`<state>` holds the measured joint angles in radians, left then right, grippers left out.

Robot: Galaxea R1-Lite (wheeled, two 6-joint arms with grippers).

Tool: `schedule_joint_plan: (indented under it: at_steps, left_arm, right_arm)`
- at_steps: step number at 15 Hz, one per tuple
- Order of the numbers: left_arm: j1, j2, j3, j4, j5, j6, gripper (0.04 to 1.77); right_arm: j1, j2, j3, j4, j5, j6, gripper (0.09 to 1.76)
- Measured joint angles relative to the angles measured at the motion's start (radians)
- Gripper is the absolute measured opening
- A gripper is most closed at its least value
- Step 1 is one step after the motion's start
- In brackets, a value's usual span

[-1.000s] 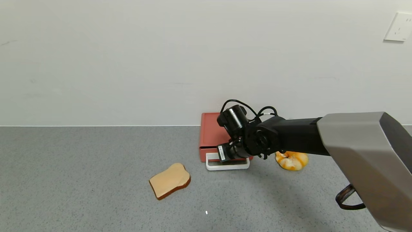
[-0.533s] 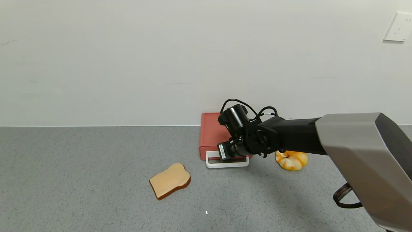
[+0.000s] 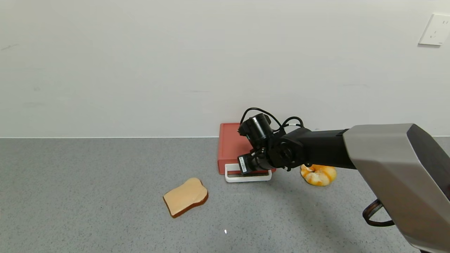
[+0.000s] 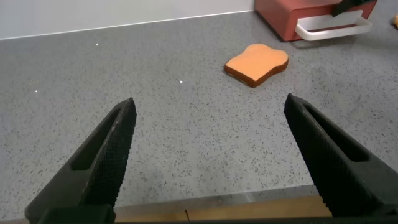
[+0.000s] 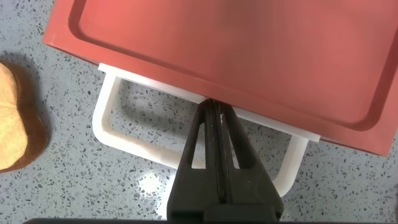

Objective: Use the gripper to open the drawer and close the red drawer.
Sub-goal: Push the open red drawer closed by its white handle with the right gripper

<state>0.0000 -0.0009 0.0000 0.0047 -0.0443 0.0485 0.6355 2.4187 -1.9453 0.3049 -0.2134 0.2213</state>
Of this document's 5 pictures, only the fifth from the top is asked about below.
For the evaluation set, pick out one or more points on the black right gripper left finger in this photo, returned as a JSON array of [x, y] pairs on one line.
[[196, 189]]

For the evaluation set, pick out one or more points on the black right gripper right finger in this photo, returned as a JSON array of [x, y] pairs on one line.
[[252, 193]]

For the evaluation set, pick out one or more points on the red drawer cabinet housing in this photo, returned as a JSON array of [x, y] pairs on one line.
[[233, 46]]

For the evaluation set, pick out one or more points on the toast bread slice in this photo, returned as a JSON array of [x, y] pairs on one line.
[[12, 124]]

